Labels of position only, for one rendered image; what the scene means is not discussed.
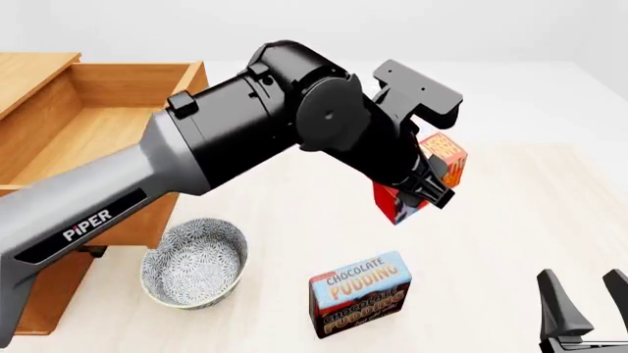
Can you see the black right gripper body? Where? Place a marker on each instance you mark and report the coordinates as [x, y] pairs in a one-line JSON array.
[[584, 345]]

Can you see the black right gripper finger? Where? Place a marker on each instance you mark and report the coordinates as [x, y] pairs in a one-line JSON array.
[[561, 312], [619, 294]]

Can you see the chocolate pudding box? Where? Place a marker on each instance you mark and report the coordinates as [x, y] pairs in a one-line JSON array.
[[360, 294]]

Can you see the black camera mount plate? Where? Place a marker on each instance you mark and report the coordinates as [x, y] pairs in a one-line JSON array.
[[417, 88]]

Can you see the wooden cabinet drawer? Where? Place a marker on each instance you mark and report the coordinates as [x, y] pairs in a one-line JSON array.
[[98, 121]]

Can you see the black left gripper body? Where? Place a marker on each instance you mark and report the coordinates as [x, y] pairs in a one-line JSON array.
[[428, 189]]

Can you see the grey and black left robot arm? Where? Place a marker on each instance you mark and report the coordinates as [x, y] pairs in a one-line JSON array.
[[221, 139]]

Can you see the red and orange butter box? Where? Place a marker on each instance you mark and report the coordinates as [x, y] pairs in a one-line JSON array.
[[454, 154]]

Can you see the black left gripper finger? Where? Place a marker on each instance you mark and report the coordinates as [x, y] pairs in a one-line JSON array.
[[438, 167], [410, 203]]

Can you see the blue patterned bowl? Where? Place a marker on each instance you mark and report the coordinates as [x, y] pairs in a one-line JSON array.
[[196, 263]]

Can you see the wooden cabinet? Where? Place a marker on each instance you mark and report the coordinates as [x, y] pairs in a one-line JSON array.
[[34, 77]]

